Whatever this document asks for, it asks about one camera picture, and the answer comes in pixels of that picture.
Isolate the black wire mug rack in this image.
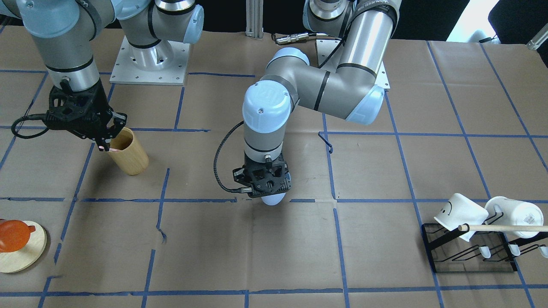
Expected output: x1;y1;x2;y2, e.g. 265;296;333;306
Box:
422;222;547;273

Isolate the aluminium frame post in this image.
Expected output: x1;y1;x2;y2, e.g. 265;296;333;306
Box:
245;0;264;40

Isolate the orange cup on tree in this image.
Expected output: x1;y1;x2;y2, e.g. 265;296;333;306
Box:
0;219;36;253

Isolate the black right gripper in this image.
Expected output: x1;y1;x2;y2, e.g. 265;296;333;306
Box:
45;80;127;151

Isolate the wooden rack handle rod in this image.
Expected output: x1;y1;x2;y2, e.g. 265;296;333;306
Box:
458;224;548;232

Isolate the bamboo chopstick holder cup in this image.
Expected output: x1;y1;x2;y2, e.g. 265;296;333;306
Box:
107;127;149;175

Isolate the white mug with label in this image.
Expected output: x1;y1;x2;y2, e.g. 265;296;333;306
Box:
485;195;544;226

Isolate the wooden mug tree stand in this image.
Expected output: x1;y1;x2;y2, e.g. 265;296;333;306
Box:
0;219;47;273

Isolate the white smiley face mug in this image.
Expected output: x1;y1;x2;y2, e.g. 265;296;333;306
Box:
434;193;488;231

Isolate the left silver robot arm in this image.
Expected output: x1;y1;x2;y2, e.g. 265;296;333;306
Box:
230;0;401;203

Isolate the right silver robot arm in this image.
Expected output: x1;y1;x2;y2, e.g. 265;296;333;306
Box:
1;0;204;151

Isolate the light blue plastic cup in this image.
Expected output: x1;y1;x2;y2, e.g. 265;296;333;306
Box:
260;192;286;206

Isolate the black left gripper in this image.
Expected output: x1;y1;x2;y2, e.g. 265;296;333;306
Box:
232;154;292;198

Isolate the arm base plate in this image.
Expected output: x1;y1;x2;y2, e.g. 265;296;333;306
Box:
316;38;391;91
110;38;192;86

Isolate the pink chopstick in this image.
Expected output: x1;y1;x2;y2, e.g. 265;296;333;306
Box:
99;146;120;152

